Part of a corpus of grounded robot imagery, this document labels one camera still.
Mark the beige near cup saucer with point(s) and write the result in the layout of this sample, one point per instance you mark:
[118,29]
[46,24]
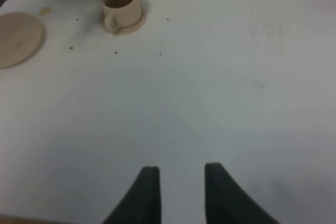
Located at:
[125,30]

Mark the beige teapot saucer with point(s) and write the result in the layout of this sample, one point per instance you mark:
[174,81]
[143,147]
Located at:
[22,37]

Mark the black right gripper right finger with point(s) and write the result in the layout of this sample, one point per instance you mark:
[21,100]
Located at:
[227,202]

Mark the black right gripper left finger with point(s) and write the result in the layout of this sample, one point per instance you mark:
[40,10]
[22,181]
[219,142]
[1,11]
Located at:
[142,203]

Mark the beige near teacup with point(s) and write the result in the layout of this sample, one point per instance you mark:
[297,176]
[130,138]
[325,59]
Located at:
[120,14]

